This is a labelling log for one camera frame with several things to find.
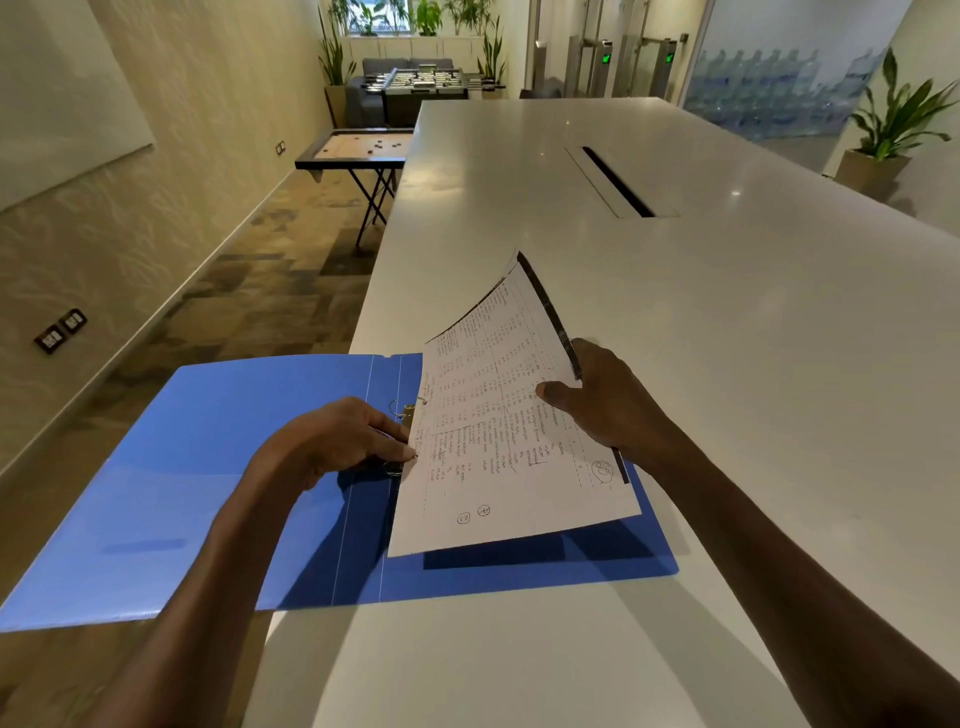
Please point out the large plant in beige planter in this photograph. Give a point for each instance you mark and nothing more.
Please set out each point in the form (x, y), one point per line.
(881, 169)

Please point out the bright green leafy plant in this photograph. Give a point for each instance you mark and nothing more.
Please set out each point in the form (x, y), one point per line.
(428, 16)

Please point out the person's left hand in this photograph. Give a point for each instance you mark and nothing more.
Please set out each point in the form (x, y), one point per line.
(337, 439)

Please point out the person's right hand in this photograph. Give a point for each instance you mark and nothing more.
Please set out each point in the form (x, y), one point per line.
(615, 409)

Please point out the black-framed wooden game board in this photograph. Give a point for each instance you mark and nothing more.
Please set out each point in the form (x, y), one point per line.
(360, 150)

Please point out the dark chair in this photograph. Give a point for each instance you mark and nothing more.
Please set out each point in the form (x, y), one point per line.
(540, 91)

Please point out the dark green windowsill plant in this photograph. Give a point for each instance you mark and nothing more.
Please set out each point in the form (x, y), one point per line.
(341, 11)
(379, 16)

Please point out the snake plant in beige pot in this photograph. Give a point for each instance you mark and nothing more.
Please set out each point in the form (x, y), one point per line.
(493, 64)
(334, 75)

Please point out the feathery palm plant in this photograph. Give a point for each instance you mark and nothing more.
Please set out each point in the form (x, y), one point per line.
(469, 11)

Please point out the window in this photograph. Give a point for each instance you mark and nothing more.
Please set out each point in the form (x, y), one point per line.
(386, 11)

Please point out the foosball table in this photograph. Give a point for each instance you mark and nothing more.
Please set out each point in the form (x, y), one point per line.
(420, 86)

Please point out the metal turnstile gate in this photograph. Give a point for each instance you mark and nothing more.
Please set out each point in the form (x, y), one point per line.
(592, 67)
(656, 64)

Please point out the grey sofa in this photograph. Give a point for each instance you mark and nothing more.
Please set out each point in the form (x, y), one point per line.
(405, 66)

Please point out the person's right forearm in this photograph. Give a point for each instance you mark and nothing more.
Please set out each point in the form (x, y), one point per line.
(802, 592)

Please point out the blue folder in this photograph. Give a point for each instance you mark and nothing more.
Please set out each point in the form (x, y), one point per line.
(225, 487)

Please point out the stack of water bottles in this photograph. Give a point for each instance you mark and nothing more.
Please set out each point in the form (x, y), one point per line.
(780, 94)

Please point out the person's left forearm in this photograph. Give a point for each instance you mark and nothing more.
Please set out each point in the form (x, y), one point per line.
(187, 615)

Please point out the white glass wall board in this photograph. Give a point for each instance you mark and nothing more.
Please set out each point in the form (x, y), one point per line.
(52, 105)

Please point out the grey standing post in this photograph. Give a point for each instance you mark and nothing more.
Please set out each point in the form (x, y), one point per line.
(540, 64)

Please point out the printed white paper sheets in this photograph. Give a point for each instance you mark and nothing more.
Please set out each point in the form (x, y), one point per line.
(495, 450)

